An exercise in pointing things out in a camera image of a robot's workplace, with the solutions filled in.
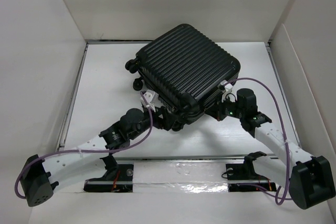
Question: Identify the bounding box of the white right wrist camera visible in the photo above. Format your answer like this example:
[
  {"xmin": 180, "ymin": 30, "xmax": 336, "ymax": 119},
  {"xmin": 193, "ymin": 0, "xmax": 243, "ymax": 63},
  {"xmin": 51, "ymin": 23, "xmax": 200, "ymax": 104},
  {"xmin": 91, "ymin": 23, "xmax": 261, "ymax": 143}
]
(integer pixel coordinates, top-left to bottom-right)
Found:
[{"xmin": 218, "ymin": 80, "xmax": 233, "ymax": 102}]

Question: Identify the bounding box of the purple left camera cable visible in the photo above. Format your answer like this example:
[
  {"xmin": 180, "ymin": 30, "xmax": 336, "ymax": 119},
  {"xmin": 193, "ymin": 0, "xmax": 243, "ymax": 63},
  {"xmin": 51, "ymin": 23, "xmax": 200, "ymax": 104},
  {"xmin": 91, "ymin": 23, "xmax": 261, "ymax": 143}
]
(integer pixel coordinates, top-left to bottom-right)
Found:
[{"xmin": 14, "ymin": 92, "xmax": 154, "ymax": 200}]

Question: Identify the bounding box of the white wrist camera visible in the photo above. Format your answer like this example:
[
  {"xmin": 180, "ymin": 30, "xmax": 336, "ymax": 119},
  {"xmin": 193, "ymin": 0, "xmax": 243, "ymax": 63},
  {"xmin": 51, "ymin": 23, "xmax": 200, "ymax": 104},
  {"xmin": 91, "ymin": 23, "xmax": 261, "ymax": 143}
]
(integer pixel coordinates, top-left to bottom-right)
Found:
[
  {"xmin": 140, "ymin": 90, "xmax": 158, "ymax": 111},
  {"xmin": 218, "ymin": 80, "xmax": 233, "ymax": 102}
]

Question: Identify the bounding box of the purple camera cable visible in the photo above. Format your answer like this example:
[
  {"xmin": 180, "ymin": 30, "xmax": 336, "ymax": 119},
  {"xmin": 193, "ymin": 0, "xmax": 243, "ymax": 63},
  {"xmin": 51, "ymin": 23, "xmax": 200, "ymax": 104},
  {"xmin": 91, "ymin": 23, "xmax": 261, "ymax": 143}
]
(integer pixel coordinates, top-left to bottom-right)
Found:
[
  {"xmin": 223, "ymin": 77, "xmax": 293, "ymax": 206},
  {"xmin": 14, "ymin": 92, "xmax": 154, "ymax": 200}
]

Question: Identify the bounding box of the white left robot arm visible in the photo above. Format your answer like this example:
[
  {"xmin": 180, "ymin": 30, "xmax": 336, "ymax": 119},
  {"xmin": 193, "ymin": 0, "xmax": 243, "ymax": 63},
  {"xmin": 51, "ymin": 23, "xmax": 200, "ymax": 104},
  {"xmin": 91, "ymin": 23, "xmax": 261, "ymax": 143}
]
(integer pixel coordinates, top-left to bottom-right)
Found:
[{"xmin": 16, "ymin": 107, "xmax": 178, "ymax": 207}]

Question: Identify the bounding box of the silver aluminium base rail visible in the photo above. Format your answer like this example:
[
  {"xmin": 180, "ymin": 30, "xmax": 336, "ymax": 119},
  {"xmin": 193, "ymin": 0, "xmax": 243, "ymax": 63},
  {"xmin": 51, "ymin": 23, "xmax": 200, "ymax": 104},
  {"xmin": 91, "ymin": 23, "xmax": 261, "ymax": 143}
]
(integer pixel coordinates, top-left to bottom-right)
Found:
[{"xmin": 86, "ymin": 155, "xmax": 278, "ymax": 187}]

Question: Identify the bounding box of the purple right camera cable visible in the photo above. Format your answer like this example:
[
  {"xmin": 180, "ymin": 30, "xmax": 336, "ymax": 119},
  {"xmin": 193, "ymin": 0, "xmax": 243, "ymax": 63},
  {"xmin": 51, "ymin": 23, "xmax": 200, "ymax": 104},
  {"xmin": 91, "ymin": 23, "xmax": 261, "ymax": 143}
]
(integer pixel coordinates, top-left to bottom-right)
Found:
[{"xmin": 223, "ymin": 77, "xmax": 293, "ymax": 206}]

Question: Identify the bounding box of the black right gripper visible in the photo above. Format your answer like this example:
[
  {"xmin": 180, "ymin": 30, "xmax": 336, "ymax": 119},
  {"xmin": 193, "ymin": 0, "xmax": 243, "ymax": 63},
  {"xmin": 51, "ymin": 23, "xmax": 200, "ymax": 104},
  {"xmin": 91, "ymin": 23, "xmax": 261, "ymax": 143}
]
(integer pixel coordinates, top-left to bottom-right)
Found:
[{"xmin": 204, "ymin": 93, "xmax": 244, "ymax": 121}]

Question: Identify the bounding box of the black ribbed hard-shell suitcase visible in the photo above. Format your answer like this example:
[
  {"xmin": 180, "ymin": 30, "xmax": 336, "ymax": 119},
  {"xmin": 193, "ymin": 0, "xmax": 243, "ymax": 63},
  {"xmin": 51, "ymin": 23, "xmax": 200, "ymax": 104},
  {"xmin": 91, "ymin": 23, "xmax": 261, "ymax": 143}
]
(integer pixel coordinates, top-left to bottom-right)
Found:
[{"xmin": 125, "ymin": 24, "xmax": 240, "ymax": 131}]

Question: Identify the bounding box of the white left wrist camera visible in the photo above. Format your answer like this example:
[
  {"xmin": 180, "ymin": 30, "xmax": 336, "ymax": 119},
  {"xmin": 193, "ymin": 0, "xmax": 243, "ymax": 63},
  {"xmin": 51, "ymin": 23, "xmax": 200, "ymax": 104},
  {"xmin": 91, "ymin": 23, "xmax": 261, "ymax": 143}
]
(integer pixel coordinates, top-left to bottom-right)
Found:
[{"xmin": 140, "ymin": 90, "xmax": 158, "ymax": 111}]

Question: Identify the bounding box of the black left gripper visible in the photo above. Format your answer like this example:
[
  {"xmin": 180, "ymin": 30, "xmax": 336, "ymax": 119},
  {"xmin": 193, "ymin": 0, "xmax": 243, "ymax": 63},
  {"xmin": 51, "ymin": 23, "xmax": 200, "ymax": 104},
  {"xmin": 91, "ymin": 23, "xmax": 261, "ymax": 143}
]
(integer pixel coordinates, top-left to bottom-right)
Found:
[{"xmin": 129, "ymin": 103, "xmax": 176, "ymax": 140}]

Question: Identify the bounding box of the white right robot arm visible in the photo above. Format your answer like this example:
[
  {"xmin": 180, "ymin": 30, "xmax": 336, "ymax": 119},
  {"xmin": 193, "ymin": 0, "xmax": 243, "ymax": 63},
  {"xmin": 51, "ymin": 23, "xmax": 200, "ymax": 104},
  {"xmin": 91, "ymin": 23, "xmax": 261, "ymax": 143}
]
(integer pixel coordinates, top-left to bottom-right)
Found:
[{"xmin": 208, "ymin": 88, "xmax": 335, "ymax": 209}]

